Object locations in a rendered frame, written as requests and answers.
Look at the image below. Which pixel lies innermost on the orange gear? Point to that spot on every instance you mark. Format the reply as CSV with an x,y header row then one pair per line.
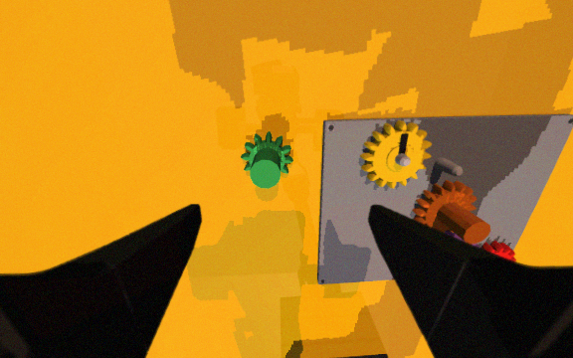
x,y
448,208

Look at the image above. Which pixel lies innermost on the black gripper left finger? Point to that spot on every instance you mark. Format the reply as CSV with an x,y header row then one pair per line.
x,y
106,303

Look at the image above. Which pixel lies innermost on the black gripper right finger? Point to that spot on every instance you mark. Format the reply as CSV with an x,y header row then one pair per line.
x,y
467,301

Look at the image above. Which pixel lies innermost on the purple gear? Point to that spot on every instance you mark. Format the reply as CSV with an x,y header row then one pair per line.
x,y
452,234

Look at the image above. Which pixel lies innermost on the green gear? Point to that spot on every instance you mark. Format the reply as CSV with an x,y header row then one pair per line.
x,y
266,160

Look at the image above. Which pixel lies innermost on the yellow gear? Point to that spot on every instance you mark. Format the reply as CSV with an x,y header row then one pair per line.
x,y
400,139

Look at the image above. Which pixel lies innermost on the red gear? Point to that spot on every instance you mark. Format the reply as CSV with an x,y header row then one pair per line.
x,y
499,249

